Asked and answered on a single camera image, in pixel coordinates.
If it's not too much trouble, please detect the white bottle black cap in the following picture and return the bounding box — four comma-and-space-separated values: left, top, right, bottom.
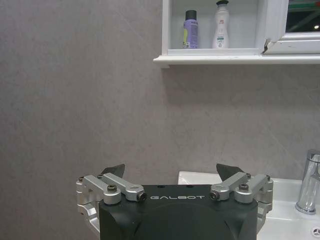
211, 0, 230, 50

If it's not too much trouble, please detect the white wall cabinet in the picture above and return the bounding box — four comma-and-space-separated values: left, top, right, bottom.
152, 0, 320, 70

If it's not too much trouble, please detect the mirrored cabinet door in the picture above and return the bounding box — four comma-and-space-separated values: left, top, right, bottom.
261, 0, 320, 55

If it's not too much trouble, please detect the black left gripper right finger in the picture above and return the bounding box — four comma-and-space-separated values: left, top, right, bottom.
209, 163, 274, 232

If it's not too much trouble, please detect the purple spray can black cap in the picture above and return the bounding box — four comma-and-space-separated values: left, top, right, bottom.
181, 9, 200, 50

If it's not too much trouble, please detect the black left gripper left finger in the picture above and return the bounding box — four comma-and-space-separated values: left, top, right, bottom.
75, 163, 147, 233

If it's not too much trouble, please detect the white ceramic washbasin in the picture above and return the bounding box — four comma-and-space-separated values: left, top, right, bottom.
177, 170, 320, 240

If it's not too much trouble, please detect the chrome faucet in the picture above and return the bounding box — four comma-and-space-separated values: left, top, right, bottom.
295, 148, 320, 215

